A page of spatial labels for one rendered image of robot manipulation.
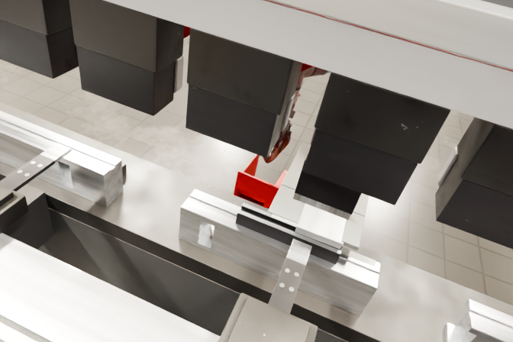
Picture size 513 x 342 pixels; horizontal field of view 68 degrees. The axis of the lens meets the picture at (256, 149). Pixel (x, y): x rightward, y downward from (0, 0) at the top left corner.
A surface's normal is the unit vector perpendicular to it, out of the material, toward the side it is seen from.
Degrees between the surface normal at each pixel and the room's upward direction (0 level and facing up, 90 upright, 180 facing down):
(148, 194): 0
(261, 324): 0
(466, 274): 0
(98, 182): 90
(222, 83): 90
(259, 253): 90
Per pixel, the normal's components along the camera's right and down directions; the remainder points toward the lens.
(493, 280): 0.17, -0.78
